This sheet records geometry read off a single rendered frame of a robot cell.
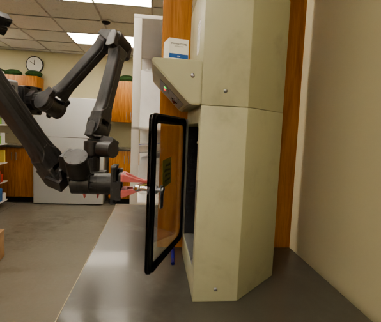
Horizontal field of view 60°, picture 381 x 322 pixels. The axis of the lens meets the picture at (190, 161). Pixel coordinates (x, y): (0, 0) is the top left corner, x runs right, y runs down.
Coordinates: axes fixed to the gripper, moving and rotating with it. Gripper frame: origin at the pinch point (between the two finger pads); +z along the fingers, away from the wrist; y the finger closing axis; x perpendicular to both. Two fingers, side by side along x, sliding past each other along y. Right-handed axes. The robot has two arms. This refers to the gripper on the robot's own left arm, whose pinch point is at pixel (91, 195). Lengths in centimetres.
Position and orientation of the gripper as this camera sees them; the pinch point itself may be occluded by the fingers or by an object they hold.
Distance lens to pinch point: 124.9
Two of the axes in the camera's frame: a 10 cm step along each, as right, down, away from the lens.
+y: 9.9, 0.3, 1.2
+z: -0.4, 10.0, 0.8
